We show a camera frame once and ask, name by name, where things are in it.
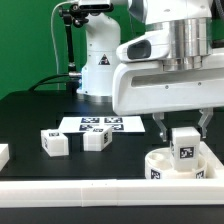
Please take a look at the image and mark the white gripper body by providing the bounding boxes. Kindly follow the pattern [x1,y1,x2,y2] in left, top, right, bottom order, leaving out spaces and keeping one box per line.
[112,53,224,115]

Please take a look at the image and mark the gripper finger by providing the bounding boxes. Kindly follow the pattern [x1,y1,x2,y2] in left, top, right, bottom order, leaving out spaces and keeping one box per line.
[198,108,213,138]
[152,112,167,142]

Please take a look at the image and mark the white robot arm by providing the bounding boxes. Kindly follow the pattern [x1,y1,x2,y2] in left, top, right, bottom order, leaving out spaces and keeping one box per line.
[77,0,224,138]

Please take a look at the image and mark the white tag base sheet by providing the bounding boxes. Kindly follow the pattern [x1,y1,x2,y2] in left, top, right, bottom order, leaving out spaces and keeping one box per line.
[59,116,145,133]

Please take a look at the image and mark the white block at left edge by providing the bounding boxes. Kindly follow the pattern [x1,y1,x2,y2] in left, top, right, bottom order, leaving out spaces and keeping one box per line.
[0,144,9,171]

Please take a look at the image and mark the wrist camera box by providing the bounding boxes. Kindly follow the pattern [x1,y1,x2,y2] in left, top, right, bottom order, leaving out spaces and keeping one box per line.
[116,30,170,63]

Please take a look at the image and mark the white L-shaped obstacle frame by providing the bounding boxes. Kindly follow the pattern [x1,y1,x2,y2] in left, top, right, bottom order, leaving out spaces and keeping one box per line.
[0,143,224,208]

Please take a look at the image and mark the black cables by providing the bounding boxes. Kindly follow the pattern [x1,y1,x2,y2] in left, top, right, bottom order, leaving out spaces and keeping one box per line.
[28,0,83,92]

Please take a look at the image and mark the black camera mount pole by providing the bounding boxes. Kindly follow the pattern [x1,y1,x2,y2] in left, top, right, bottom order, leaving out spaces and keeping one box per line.
[59,5,88,95]

